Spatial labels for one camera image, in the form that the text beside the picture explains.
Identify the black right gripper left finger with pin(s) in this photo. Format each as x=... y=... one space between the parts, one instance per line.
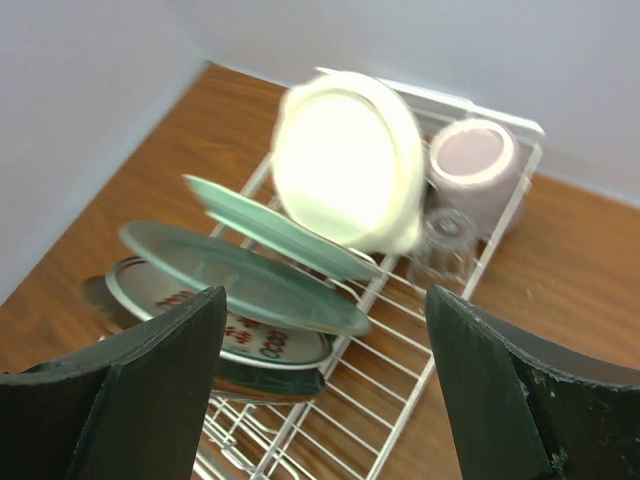
x=131 y=406

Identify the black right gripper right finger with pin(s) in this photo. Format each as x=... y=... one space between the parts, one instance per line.
x=523 y=407

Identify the white plate with red lettering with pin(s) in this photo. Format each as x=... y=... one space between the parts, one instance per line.
x=258 y=363

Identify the small clear glass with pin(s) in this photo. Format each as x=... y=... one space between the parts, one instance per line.
x=446 y=255

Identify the plain teal green plate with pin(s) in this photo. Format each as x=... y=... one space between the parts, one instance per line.
x=256 y=286

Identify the white wire dish rack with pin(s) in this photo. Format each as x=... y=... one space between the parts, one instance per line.
x=381 y=415

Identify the floral plate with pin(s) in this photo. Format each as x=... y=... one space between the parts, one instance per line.
x=271 y=229

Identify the purple translucent measuring cup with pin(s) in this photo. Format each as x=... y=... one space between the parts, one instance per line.
x=474 y=166

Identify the cream plate with blue swirl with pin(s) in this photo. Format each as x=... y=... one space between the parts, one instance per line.
x=348 y=163

